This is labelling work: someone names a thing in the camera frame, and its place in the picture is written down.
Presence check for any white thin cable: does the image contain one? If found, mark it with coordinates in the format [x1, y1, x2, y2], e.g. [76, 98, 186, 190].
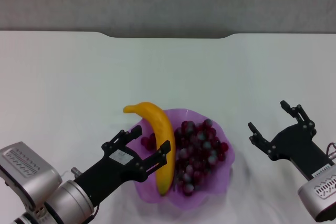
[60, 168, 76, 178]

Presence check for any pink thin cable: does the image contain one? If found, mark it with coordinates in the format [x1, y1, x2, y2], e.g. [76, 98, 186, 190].
[326, 142, 336, 161]

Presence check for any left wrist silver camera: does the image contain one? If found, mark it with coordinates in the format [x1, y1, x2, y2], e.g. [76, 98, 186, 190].
[0, 141, 64, 212]

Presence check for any purple wavy plastic bowl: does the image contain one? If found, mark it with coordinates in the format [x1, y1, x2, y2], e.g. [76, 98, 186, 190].
[133, 108, 236, 212]

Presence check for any yellow plastic banana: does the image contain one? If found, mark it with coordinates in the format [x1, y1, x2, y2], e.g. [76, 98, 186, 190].
[123, 101, 176, 197]

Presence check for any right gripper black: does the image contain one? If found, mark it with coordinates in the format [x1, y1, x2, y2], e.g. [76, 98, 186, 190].
[247, 100, 334, 180]

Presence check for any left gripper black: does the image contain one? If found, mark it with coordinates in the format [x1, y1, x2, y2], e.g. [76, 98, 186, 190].
[74, 125, 172, 207]

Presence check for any dark red grape bunch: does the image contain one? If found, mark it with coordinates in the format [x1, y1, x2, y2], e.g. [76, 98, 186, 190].
[140, 119, 230, 197]

